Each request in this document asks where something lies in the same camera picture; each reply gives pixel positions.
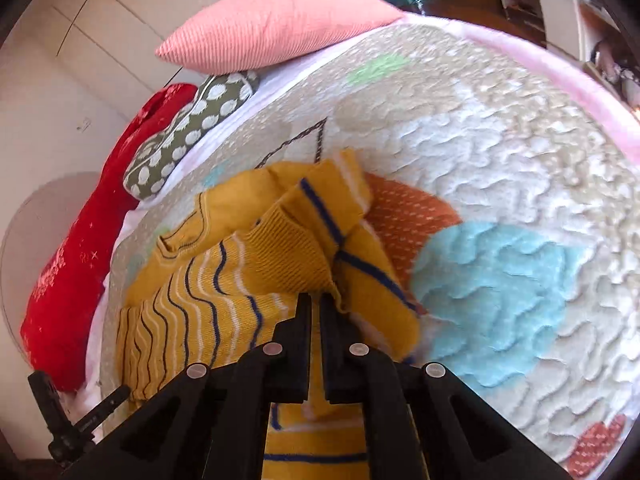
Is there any pink ribbed pillow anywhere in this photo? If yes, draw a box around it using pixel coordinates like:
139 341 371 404
155 0 405 75

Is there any red patterned pillow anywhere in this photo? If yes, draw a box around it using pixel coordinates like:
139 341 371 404
20 83 199 393

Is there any yellow striped knit sweater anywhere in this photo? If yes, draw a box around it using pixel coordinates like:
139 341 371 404
116 149 430 480

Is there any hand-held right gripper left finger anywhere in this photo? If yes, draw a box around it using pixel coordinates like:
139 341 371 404
64 292 313 480

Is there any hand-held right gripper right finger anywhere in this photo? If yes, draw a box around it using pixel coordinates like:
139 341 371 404
320 293 576 480

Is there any green white-dotted pillow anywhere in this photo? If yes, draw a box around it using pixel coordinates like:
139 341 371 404
123 71 261 201

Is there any patterned quilted blanket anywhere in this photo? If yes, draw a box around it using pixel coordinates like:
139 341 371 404
98 22 640 479

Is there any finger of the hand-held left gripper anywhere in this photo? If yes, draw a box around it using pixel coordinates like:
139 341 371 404
27 370 132 468

